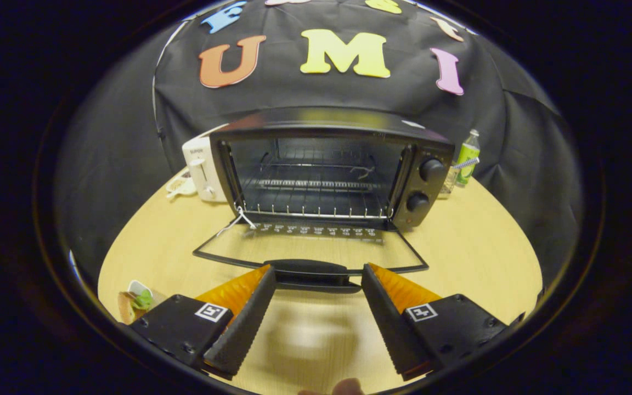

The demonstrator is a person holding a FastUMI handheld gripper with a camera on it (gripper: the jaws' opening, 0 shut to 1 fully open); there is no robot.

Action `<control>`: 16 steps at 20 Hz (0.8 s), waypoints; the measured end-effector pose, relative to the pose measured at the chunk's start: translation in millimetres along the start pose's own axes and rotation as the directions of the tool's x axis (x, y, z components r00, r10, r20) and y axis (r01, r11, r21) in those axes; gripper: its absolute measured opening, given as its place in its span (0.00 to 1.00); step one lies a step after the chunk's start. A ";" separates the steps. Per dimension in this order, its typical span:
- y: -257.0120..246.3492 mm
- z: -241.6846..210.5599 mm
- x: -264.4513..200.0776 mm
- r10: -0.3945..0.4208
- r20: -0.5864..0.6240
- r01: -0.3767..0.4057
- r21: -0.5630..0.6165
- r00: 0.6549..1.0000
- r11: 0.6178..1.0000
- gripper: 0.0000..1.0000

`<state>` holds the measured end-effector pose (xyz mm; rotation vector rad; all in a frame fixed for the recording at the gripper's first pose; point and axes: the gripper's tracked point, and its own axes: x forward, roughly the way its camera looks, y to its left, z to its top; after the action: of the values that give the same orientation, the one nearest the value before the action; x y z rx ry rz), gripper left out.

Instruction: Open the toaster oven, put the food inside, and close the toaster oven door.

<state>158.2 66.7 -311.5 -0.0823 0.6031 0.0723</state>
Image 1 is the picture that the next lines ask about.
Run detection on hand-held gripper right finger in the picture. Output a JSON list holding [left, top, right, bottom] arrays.
[[361, 263, 526, 382]]

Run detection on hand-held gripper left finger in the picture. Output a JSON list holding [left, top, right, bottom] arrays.
[[128, 264, 278, 380]]

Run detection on lettuce sandwich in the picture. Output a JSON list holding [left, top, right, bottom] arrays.
[[118, 288, 155, 324]]

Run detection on black toaster oven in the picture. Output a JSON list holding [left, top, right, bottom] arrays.
[[192, 107, 456, 294]]

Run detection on white pop-up toaster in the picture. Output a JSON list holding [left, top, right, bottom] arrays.
[[182, 132, 229, 204]]

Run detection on white plate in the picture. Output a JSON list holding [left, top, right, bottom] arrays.
[[127, 280, 155, 300]]

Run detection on green drink bottle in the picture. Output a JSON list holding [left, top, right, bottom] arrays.
[[455, 129, 481, 187]]

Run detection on black backdrop cloth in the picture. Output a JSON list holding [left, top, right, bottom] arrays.
[[55, 0, 585, 286]]

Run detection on white string loop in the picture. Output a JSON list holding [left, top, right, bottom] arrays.
[[216, 206, 257, 238]]

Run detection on white coiled power cord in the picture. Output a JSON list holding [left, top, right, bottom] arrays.
[[165, 173, 197, 199]]

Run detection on metal wire rack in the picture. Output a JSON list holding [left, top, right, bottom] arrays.
[[439, 156, 480, 195]]

